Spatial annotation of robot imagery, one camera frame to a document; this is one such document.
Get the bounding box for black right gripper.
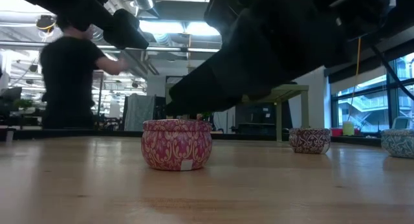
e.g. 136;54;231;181
165;0;353;117

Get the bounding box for pink patterned candle tin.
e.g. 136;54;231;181
140;118;213;172

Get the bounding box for maroon patterned candle tin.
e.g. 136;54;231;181
289;128;332;155

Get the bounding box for teal patterned candle tin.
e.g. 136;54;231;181
380;129;414;159

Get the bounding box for black cabinet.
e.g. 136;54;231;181
235;100;294;136

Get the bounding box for ceiling light strip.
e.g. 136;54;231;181
0;41;221;54

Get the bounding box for grey hanging cloth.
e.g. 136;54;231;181
124;93;156;132

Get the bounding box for green perforated metal shelf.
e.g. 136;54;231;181
164;83;311;144

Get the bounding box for person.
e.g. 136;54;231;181
39;21;130;130

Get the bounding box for yellow-green container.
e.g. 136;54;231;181
341;120;354;137

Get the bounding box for black monitor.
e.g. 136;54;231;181
0;87;23;104

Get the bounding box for white chair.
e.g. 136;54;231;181
391;116;413;131

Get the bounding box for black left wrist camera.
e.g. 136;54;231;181
103;8;149;50

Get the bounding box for yellow hanging cable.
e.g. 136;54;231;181
349;38;362;121

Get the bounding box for yellow cable reel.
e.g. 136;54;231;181
36;15;56;32

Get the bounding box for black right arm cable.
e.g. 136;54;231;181
371;45;414;102

